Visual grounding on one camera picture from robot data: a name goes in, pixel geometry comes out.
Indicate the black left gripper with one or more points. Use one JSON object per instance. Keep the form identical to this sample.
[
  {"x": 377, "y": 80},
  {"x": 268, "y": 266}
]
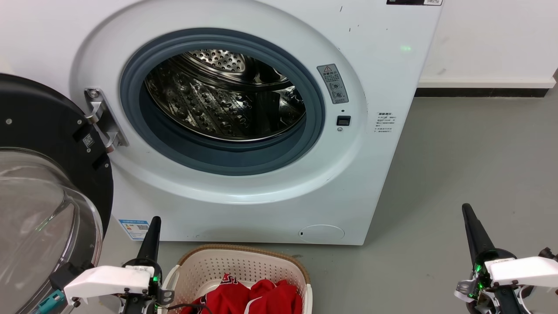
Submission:
[{"x": 146, "y": 303}]

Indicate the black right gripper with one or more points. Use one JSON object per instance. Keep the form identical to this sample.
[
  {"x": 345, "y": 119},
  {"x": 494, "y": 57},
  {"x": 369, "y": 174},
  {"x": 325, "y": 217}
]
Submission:
[{"x": 492, "y": 296}]

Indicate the red sports jersey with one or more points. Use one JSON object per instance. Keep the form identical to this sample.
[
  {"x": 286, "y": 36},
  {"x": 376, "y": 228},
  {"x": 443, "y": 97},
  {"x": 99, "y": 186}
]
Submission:
[{"x": 270, "y": 298}]

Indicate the cream perforated laundry basket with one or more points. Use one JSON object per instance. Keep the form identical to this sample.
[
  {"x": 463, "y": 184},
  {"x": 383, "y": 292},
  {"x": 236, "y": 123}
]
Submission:
[{"x": 244, "y": 264}]

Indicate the stainless steel washing machine drum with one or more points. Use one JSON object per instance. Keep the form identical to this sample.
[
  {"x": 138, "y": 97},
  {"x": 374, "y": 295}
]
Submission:
[{"x": 196, "y": 100}]

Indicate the black round washer door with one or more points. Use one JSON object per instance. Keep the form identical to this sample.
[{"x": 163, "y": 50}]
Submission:
[{"x": 39, "y": 117}]

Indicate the blue energy label sticker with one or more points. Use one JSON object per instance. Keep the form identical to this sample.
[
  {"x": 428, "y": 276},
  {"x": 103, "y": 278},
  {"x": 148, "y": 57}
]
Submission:
[{"x": 134, "y": 229}]

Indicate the teal plug connector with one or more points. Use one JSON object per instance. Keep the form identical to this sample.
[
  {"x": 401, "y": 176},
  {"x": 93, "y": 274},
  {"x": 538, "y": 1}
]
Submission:
[{"x": 51, "y": 302}]

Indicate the clear glass door bowl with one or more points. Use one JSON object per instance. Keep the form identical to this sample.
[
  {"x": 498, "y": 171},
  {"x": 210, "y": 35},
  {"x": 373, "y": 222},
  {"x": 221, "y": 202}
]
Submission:
[{"x": 35, "y": 209}]

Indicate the white QR code sticker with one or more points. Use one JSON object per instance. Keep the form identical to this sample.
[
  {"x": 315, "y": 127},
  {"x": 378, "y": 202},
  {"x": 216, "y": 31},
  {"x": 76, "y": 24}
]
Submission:
[{"x": 88, "y": 140}]

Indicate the white front-load washing machine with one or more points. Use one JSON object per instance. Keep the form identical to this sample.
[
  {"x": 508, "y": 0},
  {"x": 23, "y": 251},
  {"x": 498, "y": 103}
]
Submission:
[{"x": 370, "y": 174}]

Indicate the silver metal door hinge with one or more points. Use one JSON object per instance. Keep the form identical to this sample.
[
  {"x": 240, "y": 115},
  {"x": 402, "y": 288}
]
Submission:
[{"x": 98, "y": 111}]

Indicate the black floor edge strip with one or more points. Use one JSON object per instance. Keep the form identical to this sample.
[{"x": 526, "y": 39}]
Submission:
[{"x": 479, "y": 92}]

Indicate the small printed text label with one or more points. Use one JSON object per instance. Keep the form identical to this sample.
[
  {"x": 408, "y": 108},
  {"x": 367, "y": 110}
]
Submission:
[{"x": 386, "y": 122}]

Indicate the round white filter cover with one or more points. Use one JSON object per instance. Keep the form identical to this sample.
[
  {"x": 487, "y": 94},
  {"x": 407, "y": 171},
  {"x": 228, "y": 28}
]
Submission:
[{"x": 321, "y": 233}]

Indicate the grey rubber door gasket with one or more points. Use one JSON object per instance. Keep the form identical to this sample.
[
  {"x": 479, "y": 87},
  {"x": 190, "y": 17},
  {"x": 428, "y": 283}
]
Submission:
[{"x": 130, "y": 89}]

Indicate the black door latch socket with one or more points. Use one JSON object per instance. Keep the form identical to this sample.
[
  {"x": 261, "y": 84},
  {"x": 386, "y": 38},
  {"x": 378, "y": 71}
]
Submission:
[{"x": 343, "y": 121}]

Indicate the grey warning sticker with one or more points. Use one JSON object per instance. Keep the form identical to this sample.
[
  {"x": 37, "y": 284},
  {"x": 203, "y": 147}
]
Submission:
[{"x": 333, "y": 84}]

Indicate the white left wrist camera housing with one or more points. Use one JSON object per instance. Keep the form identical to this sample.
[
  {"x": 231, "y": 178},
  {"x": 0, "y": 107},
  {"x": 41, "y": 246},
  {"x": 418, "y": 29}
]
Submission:
[{"x": 104, "y": 279}]

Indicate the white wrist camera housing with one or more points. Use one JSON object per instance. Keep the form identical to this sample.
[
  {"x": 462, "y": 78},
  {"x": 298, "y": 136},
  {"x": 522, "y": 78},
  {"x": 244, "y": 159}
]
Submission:
[
  {"x": 527, "y": 270},
  {"x": 104, "y": 279}
]

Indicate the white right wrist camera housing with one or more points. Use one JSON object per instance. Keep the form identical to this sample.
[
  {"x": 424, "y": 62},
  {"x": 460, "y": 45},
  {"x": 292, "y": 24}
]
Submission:
[{"x": 527, "y": 270}]

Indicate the white wall baseboard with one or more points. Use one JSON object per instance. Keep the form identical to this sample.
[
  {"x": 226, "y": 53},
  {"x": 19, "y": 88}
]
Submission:
[{"x": 479, "y": 83}]

